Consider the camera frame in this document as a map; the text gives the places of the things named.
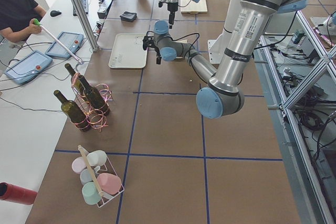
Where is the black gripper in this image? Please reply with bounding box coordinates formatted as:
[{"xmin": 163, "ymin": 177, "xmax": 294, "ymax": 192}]
[
  {"xmin": 142, "ymin": 31, "xmax": 161, "ymax": 65},
  {"xmin": 159, "ymin": 0, "xmax": 179, "ymax": 29}
]

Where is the bread slice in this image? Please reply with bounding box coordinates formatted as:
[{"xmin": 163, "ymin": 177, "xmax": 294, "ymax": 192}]
[{"xmin": 176, "ymin": 39, "xmax": 189, "ymax": 44}]

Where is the cream bear tray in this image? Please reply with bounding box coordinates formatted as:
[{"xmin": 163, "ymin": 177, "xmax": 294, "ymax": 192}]
[{"xmin": 108, "ymin": 33, "xmax": 147, "ymax": 69}]

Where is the wooden cutting board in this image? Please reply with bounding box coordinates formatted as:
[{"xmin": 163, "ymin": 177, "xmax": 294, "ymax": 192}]
[{"xmin": 180, "ymin": 0, "xmax": 208, "ymax": 14}]

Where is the grey folded cloth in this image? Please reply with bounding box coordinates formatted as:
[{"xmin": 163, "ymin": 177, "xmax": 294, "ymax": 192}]
[{"xmin": 120, "ymin": 11, "xmax": 137, "ymax": 22}]

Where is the dark green wine bottle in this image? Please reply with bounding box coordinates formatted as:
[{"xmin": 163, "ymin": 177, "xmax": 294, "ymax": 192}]
[{"xmin": 78, "ymin": 74, "xmax": 110, "ymax": 115}]

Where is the blue teach pendant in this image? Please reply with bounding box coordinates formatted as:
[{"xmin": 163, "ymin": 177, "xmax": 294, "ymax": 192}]
[
  {"xmin": 5, "ymin": 50, "xmax": 52, "ymax": 84},
  {"xmin": 45, "ymin": 31, "xmax": 84, "ymax": 59}
]

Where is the black keyboard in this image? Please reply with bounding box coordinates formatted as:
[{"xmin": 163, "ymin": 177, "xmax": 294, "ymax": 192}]
[{"xmin": 80, "ymin": 0, "xmax": 89, "ymax": 14}]

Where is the black computer mouse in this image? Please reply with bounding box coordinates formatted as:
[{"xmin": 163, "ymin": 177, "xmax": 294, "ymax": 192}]
[{"xmin": 50, "ymin": 10, "xmax": 62, "ymax": 17}]

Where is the white cup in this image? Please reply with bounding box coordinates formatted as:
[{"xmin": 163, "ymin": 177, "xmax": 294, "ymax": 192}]
[{"xmin": 87, "ymin": 150, "xmax": 107, "ymax": 166}]

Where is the pink cup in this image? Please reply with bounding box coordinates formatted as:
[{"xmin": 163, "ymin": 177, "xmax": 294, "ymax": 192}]
[{"xmin": 97, "ymin": 173, "xmax": 122, "ymax": 195}]

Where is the person in black shirt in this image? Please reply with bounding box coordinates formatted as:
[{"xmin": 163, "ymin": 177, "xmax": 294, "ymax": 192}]
[{"xmin": 1, "ymin": 0, "xmax": 46, "ymax": 43}]

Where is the mint green cup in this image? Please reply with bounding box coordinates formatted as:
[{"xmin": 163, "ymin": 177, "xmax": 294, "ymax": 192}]
[{"xmin": 82, "ymin": 182, "xmax": 101, "ymax": 205}]

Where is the red cylinder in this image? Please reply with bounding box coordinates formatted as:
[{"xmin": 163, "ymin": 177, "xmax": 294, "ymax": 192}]
[{"xmin": 1, "ymin": 182, "xmax": 37, "ymax": 205}]

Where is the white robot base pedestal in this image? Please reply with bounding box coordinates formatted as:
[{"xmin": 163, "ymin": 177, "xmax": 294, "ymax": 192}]
[{"xmin": 207, "ymin": 0, "xmax": 241, "ymax": 64}]

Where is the copper wire bottle rack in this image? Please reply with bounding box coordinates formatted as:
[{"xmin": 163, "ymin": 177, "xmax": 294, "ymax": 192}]
[{"xmin": 73, "ymin": 84, "xmax": 113, "ymax": 131}]

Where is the long stick green handle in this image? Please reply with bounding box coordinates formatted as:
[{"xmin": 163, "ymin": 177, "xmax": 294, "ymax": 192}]
[{"xmin": 33, "ymin": 18, "xmax": 84, "ymax": 65}]

